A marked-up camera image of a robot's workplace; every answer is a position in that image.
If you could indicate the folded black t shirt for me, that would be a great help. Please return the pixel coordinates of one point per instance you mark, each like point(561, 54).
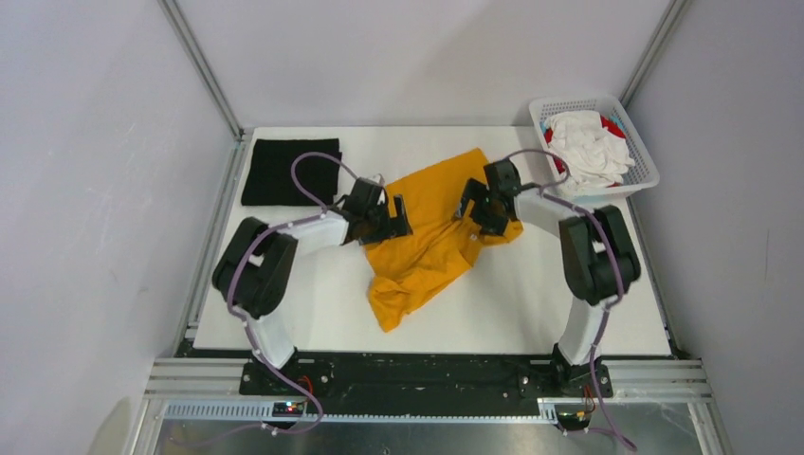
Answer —
point(269, 181)

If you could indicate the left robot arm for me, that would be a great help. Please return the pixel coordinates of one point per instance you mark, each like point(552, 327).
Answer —
point(254, 270)

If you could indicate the left corner aluminium post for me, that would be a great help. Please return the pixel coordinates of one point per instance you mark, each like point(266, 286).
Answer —
point(193, 49)

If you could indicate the right controller board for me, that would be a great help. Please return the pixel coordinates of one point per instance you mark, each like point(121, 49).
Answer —
point(573, 421)

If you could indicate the right corner aluminium post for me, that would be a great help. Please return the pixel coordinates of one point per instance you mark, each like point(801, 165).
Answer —
point(671, 18)

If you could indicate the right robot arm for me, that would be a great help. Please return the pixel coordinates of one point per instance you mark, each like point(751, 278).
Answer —
point(599, 264)

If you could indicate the yellow t shirt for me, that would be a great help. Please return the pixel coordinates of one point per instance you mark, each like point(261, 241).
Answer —
point(411, 270)

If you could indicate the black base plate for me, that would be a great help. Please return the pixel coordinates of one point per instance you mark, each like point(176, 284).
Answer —
point(419, 385)

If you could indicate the white plastic basket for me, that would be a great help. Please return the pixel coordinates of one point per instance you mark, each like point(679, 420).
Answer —
point(595, 152)

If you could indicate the corner aluminium post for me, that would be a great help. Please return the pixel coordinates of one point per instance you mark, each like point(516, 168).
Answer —
point(193, 49)
point(671, 18)

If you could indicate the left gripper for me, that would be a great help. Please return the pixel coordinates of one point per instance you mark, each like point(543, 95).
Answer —
point(397, 227)

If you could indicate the left controller board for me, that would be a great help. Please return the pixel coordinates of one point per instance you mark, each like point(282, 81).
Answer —
point(288, 409)

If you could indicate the controller board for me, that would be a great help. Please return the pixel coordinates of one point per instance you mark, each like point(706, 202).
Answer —
point(288, 409)
point(573, 421)

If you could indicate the white t shirt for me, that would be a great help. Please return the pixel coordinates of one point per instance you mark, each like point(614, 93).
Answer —
point(587, 151)

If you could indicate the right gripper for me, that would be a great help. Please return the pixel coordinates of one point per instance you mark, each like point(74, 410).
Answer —
point(474, 190)

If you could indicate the aluminium frame rail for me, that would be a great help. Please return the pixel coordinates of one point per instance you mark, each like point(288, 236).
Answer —
point(209, 389)

